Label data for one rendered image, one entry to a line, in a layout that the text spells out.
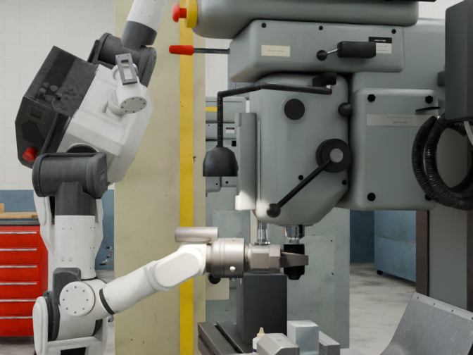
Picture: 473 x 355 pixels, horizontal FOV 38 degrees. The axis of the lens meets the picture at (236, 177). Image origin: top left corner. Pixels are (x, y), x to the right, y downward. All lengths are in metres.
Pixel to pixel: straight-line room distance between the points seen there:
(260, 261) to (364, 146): 0.33
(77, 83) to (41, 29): 8.95
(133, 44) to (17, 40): 8.82
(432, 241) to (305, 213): 0.40
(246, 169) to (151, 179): 1.74
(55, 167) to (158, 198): 1.62
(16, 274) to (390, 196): 4.81
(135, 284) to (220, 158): 0.36
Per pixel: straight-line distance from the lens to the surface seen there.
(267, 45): 1.40
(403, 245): 9.15
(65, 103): 1.70
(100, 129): 1.68
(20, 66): 10.62
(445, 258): 1.69
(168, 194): 3.20
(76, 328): 2.03
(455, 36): 1.32
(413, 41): 1.53
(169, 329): 3.28
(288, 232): 1.51
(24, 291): 6.02
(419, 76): 1.52
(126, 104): 1.65
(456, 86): 1.30
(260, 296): 1.88
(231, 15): 1.41
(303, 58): 1.42
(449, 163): 1.66
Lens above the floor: 1.42
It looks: level
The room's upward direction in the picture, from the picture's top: straight up
